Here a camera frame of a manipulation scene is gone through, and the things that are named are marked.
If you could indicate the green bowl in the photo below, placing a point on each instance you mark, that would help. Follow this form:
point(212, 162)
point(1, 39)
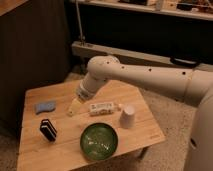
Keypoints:
point(98, 141)

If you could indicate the metal pole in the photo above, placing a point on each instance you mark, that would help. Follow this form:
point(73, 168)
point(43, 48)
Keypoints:
point(82, 38)

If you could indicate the white rectangular box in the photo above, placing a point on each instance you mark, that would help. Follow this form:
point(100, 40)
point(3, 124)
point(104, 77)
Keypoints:
point(101, 108)

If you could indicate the black whiteboard eraser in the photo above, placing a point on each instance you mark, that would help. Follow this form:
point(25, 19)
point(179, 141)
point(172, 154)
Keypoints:
point(48, 130)

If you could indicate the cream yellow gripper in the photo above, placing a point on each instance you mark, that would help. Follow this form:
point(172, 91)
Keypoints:
point(74, 107)

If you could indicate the wooden table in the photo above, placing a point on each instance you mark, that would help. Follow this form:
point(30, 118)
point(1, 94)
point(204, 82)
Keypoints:
point(37, 153)

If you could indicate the blue sponge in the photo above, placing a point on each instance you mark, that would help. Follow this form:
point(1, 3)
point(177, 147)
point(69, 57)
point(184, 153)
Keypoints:
point(47, 106)

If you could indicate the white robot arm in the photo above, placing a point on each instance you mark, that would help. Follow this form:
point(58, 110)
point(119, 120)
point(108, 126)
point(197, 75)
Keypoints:
point(191, 86)

